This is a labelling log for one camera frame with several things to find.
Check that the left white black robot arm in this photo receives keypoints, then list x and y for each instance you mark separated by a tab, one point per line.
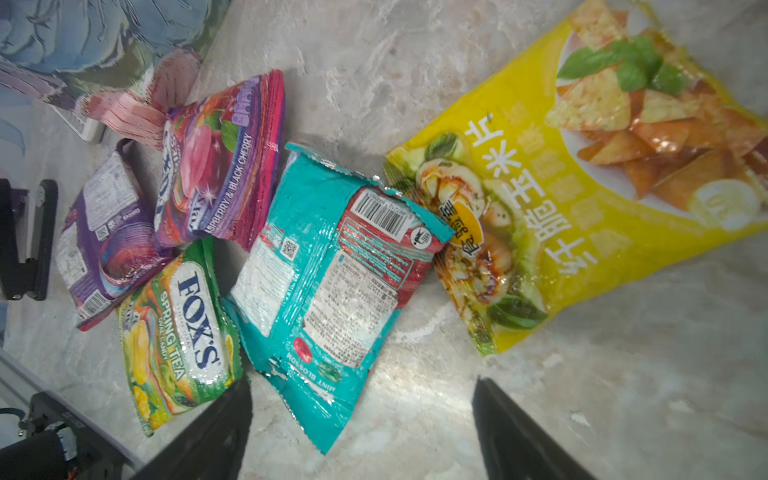
27	234

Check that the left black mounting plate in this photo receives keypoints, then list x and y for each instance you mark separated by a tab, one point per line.
47	440

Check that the teal snack packet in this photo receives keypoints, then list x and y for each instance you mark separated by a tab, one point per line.
339	257

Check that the purple snack packet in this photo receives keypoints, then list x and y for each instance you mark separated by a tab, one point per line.
107	246

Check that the white calculator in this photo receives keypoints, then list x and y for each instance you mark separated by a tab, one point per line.
89	130

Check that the floral paper gift bag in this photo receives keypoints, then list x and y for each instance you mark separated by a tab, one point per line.
123	63

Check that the green Fox's candy bag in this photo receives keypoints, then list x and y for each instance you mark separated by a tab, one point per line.
180	348

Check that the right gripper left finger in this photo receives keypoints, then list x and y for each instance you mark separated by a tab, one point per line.
213	445

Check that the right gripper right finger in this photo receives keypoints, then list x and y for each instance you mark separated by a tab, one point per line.
512	444

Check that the magenta Fox's candy bag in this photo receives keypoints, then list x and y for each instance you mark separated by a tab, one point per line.
220	164

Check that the aluminium frame rail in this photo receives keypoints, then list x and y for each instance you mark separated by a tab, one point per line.
36	390

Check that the yellow chips bag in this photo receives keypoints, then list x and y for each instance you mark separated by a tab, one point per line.
598	156

